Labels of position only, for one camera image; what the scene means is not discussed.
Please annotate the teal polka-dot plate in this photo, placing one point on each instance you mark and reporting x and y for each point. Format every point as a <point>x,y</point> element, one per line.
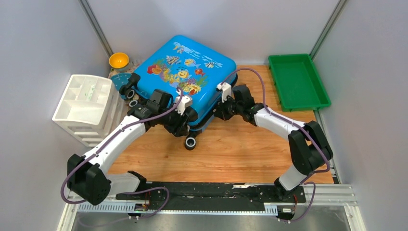
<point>120,79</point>

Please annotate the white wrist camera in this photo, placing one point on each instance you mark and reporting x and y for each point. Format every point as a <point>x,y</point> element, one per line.
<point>225,90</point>
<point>183,102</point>

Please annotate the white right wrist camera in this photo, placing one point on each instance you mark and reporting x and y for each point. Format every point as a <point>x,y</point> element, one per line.
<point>225,90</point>

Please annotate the green plastic tray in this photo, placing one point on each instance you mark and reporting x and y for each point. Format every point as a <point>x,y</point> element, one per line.
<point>298,83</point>

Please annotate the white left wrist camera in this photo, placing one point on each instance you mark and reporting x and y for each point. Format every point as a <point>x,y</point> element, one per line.
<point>183,102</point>

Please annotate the yellow bowl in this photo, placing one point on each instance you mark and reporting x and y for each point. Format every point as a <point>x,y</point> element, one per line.
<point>118,60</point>

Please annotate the white plastic drawer organizer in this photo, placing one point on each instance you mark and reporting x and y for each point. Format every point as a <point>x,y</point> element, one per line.
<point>89,109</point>

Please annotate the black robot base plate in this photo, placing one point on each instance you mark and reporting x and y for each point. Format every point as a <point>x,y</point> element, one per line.
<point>213,197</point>

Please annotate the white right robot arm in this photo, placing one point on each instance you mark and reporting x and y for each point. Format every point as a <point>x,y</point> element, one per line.
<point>309,148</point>

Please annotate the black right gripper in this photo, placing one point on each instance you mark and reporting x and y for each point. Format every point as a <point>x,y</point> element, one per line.
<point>221,112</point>

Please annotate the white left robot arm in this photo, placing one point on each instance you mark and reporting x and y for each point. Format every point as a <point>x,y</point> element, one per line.
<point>87,178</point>

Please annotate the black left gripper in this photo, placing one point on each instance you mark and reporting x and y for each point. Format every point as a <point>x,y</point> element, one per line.
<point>180,130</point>

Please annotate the blue fish-print suitcase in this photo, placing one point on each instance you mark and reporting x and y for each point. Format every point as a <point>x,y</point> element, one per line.
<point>186,64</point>

